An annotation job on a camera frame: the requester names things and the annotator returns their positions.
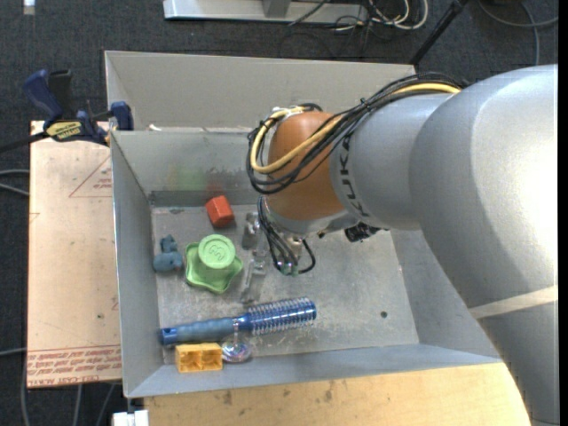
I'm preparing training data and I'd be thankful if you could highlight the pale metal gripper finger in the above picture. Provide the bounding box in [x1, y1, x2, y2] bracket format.
[241, 212, 264, 251]
[240, 254, 268, 304]

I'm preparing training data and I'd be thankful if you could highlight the red block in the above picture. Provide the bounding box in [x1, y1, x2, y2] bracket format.
[204, 194, 236, 228]

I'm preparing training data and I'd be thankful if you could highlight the green star-shaped cup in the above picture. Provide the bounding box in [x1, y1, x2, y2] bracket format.
[184, 233, 245, 296]

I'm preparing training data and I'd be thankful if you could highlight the blue hair brush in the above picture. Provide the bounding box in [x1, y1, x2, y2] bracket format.
[159, 296, 318, 347]

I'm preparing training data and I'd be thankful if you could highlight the grey metal bin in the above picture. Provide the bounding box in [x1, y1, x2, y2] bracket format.
[104, 50, 503, 399]

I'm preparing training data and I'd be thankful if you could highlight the clear glass thing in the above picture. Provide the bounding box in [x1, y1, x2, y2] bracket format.
[221, 329, 254, 364]

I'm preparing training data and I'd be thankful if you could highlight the blue-grey toy animal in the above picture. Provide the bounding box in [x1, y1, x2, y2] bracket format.
[152, 233, 185, 274]

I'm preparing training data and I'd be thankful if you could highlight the yellow toy brick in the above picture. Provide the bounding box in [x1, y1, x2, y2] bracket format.
[174, 342, 224, 374]

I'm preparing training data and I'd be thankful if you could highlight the brown cardboard board, red print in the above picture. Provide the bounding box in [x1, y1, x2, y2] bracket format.
[26, 120, 123, 390]

